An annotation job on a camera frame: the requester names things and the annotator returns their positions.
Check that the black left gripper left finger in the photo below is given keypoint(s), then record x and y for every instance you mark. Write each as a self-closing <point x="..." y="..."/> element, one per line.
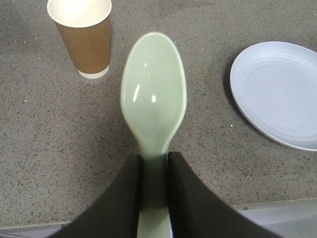
<point x="115" y="214"/>

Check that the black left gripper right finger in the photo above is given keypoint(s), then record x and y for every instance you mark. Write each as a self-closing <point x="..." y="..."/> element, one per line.
<point x="196" y="212"/>

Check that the pale green plastic spoon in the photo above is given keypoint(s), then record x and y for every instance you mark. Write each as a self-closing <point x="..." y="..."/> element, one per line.
<point x="153" y="102"/>

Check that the brown paper cup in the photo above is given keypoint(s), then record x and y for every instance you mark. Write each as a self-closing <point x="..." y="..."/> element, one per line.
<point x="84" y="26"/>

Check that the light blue plastic plate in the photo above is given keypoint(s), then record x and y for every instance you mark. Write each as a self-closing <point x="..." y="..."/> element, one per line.
<point x="274" y="85"/>

